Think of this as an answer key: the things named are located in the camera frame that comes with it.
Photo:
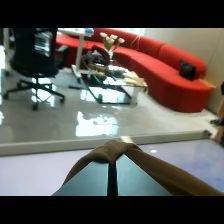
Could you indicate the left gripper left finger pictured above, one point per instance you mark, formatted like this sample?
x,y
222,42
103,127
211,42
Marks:
x,y
90,181

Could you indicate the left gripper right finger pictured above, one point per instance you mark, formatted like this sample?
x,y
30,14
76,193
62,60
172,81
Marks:
x,y
136,180

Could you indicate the brown garment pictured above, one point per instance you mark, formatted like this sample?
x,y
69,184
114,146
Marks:
x,y
166,173

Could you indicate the glass coffee table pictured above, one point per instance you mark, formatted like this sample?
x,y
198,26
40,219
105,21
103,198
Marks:
x,y
110,90

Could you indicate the red sofa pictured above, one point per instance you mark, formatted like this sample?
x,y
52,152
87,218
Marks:
x,y
173,86

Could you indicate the black cushion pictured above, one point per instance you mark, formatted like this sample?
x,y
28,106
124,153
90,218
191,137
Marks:
x,y
187,70

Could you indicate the white desk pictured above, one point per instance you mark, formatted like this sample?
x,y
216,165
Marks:
x,y
80,50

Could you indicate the black office chair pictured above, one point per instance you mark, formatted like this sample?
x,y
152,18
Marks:
x,y
31,56

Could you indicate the white flowers in vase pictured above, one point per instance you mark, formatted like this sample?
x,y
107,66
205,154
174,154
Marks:
x,y
110,41

